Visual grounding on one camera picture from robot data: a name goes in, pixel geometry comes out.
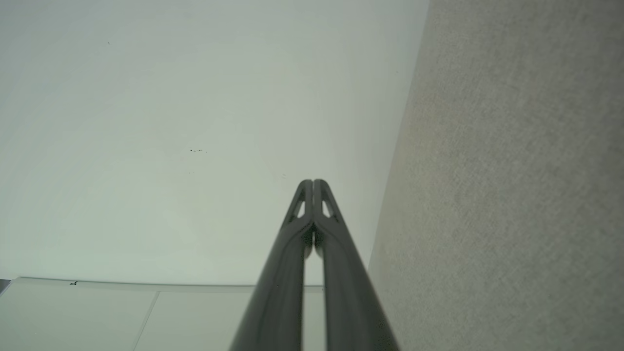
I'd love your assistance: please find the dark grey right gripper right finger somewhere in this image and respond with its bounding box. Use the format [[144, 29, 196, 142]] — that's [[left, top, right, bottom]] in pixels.
[[312, 179, 401, 351]]

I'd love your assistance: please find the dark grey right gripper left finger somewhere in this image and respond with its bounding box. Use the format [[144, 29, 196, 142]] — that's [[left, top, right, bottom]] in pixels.
[[229, 179, 314, 351]]

